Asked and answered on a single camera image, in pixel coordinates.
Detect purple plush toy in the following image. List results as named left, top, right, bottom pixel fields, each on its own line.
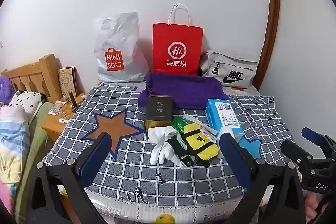
left=0, top=76, right=15, bottom=106

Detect red paper bag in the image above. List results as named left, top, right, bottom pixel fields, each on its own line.
left=153, top=4, right=204, bottom=76

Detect yellow and black sock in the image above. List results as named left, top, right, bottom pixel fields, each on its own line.
left=182, top=123, right=219, bottom=161

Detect grey waist bag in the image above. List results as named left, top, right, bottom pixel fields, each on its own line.
left=198, top=50, right=259, bottom=89

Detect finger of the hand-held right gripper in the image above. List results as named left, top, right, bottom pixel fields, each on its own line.
left=280, top=139, right=323, bottom=174
left=301, top=127, right=336, bottom=159

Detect patterned book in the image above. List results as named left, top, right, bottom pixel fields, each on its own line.
left=58, top=67, right=79, bottom=98

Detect wooden nightstand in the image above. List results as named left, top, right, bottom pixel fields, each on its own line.
left=41, top=93, right=88, bottom=143

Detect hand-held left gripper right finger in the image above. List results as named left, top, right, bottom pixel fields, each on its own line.
left=220, top=132, right=306, bottom=224

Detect white polka dot pillow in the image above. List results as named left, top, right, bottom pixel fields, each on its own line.
left=8, top=91, right=46, bottom=125

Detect person's right hand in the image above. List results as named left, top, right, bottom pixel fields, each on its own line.
left=306, top=191, right=330, bottom=222

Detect purple towel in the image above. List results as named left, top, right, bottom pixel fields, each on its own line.
left=138, top=72, right=231, bottom=110

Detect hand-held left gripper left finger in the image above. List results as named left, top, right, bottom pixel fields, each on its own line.
left=25, top=132, right=113, bottom=224

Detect grey checked bedspread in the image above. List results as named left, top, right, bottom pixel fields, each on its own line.
left=42, top=82, right=292, bottom=224

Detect green tissue packet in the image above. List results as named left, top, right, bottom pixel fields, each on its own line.
left=171, top=117, right=191, bottom=135

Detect green bed sheet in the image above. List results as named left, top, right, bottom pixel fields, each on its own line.
left=13, top=102, right=61, bottom=224

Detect blue tissue pack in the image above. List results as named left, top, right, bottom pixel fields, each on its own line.
left=205, top=98, right=244, bottom=142

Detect dark green box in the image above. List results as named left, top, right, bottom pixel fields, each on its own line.
left=144, top=95, right=174, bottom=134

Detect white plastic shopping bag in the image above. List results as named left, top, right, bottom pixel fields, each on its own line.
left=94, top=12, right=150, bottom=83

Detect black watch strap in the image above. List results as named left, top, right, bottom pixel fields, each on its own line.
left=166, top=135, right=210, bottom=168

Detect brown wooden door frame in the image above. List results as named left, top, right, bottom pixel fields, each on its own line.
left=256, top=0, right=281, bottom=92

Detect wooden headboard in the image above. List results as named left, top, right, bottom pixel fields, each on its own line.
left=1, top=53, right=63, bottom=104

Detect pastel printed quilt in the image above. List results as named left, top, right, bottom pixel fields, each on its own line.
left=0, top=106, right=30, bottom=214

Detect white gloves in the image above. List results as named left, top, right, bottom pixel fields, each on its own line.
left=147, top=126, right=189, bottom=168

